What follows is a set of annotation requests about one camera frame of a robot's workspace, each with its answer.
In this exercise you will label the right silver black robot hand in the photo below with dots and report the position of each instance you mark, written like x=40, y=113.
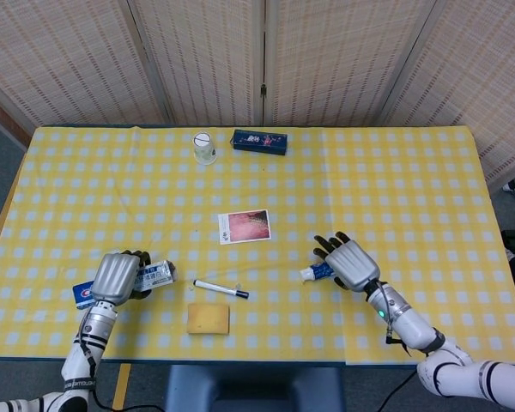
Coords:
x=354, y=266

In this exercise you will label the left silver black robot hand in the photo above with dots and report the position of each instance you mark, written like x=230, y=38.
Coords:
x=113, y=279

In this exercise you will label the blue white toothpaste tube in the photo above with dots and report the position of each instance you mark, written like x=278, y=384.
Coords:
x=317, y=271

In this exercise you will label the blue toothpaste box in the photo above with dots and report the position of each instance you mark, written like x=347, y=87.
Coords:
x=159, y=274

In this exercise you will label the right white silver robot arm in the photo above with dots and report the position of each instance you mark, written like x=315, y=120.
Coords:
x=412, y=322

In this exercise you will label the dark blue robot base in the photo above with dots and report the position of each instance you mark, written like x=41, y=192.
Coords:
x=257, y=388

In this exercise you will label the yellow white checkered tablecloth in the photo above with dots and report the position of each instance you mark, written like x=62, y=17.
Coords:
x=369, y=193

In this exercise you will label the black white marker pen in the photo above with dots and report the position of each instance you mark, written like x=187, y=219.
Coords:
x=216, y=288

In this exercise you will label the dark blue printed box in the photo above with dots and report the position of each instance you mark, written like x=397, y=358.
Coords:
x=259, y=141

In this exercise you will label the yellow sponge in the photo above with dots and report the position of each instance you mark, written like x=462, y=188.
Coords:
x=208, y=318

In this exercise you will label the yellow floor tape line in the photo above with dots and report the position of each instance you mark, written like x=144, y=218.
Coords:
x=121, y=388

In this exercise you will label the red photo postcard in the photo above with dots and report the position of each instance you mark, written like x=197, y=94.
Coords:
x=246, y=226

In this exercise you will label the black screen hinge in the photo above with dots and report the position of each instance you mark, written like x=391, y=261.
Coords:
x=264, y=91

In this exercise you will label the woven bamboo folding screen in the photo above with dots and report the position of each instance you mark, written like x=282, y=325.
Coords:
x=197, y=64

